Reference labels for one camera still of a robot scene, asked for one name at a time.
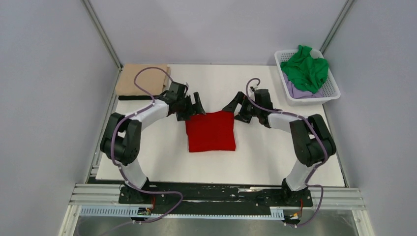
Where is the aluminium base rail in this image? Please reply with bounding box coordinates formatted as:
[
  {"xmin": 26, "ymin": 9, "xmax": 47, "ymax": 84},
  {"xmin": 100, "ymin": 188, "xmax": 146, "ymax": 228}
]
[{"xmin": 69, "ymin": 182, "xmax": 366, "ymax": 210}]

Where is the green t shirt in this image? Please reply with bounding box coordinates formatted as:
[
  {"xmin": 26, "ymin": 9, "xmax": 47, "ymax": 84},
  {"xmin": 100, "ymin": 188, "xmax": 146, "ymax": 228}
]
[{"xmin": 280, "ymin": 45, "xmax": 329, "ymax": 93}]

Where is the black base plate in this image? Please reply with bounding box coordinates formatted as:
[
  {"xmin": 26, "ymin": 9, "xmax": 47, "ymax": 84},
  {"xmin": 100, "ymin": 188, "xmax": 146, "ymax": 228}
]
[{"xmin": 119, "ymin": 182, "xmax": 313, "ymax": 216}]

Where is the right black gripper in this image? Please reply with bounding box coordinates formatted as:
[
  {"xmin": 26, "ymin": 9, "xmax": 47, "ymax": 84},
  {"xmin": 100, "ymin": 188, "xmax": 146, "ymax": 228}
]
[{"xmin": 222, "ymin": 92, "xmax": 260, "ymax": 124}]

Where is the aluminium frame post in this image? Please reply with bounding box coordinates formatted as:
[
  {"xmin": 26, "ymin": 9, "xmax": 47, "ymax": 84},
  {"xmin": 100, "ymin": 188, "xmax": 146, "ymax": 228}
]
[
  {"xmin": 81, "ymin": 0, "xmax": 123, "ymax": 71},
  {"xmin": 319, "ymin": 0, "xmax": 356, "ymax": 54}
]

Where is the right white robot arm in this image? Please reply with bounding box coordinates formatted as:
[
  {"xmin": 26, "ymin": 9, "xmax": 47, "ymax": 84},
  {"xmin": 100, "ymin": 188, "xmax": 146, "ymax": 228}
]
[{"xmin": 223, "ymin": 89, "xmax": 336, "ymax": 206}]

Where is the purple cable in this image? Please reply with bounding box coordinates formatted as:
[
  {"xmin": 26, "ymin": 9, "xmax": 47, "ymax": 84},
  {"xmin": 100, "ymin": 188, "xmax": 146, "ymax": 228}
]
[
  {"xmin": 76, "ymin": 66, "xmax": 184, "ymax": 236},
  {"xmin": 245, "ymin": 78, "xmax": 329, "ymax": 228}
]

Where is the left aluminium frame post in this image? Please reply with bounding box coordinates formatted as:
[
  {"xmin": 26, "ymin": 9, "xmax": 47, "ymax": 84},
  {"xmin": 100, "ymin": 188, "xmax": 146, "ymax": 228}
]
[{"xmin": 81, "ymin": 0, "xmax": 123, "ymax": 71}]

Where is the folded black t shirt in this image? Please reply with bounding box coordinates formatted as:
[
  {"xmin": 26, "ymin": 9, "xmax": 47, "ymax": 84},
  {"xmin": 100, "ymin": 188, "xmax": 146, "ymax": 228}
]
[{"xmin": 118, "ymin": 95, "xmax": 152, "ymax": 101}]

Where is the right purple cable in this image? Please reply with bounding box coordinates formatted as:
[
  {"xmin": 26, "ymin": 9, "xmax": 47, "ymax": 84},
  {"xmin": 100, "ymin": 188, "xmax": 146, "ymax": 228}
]
[{"xmin": 245, "ymin": 78, "xmax": 329, "ymax": 228}]

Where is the lilac t shirt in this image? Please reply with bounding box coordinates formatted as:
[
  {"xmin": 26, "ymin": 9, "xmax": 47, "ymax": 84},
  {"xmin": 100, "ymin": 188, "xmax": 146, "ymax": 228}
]
[{"xmin": 282, "ymin": 71, "xmax": 326, "ymax": 99}]

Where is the white plastic basket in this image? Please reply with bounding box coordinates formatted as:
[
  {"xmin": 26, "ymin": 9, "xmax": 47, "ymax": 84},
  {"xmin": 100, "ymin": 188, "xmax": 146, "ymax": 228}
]
[{"xmin": 274, "ymin": 45, "xmax": 341, "ymax": 106}]

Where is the red t shirt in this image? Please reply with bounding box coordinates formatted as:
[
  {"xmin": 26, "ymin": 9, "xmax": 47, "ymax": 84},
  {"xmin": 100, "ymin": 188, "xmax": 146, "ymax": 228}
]
[{"xmin": 185, "ymin": 111, "xmax": 236, "ymax": 153}]

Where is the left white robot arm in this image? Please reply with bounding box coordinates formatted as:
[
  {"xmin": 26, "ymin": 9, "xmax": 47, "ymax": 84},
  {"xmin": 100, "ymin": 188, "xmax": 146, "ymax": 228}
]
[{"xmin": 100, "ymin": 82, "xmax": 206, "ymax": 203}]

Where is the white slotted cable duct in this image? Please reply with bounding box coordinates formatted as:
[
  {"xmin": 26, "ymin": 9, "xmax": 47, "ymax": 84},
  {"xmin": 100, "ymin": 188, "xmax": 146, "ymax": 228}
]
[{"xmin": 80, "ymin": 205, "xmax": 285, "ymax": 219}]

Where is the folded beige t shirt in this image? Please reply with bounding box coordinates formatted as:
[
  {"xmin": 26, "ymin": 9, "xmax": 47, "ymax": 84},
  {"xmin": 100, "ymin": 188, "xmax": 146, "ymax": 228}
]
[{"xmin": 115, "ymin": 64, "xmax": 171, "ymax": 96}]

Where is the right aluminium frame post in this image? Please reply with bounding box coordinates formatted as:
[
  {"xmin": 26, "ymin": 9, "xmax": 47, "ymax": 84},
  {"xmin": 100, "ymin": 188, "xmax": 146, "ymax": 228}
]
[{"xmin": 319, "ymin": 0, "xmax": 356, "ymax": 54}]

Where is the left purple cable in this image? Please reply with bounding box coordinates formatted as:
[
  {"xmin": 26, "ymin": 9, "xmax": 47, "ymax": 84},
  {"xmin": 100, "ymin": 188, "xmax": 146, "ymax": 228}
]
[{"xmin": 76, "ymin": 66, "xmax": 184, "ymax": 236}]

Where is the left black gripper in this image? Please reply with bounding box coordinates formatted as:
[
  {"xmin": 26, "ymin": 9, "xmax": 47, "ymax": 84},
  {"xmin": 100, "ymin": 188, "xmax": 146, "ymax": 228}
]
[{"xmin": 177, "ymin": 92, "xmax": 206, "ymax": 121}]

